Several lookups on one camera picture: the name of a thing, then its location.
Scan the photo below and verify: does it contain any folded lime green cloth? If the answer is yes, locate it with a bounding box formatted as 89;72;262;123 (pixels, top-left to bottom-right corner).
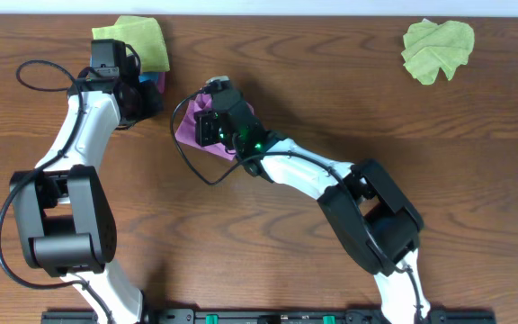
92;15;170;73

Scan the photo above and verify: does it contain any purple microfiber cloth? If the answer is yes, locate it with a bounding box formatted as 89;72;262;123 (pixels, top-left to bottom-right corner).
174;94;235;161

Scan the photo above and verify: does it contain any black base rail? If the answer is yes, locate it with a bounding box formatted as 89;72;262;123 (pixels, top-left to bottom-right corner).
40;307;496;324

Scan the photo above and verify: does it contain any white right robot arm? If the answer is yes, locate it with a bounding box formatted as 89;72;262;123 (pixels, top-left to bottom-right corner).
194;111;430;323

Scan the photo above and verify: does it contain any folded blue cloth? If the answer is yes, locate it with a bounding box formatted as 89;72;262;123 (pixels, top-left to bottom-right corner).
89;66;159;84

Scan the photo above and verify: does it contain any crumpled lime green cloth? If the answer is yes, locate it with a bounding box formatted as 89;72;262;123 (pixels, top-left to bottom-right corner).
401;19;475;86

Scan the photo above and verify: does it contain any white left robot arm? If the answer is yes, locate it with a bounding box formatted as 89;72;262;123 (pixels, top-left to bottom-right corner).
10;76;163;323

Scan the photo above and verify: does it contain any folded purple cloth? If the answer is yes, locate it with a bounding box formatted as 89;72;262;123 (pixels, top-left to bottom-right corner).
156;72;165;94

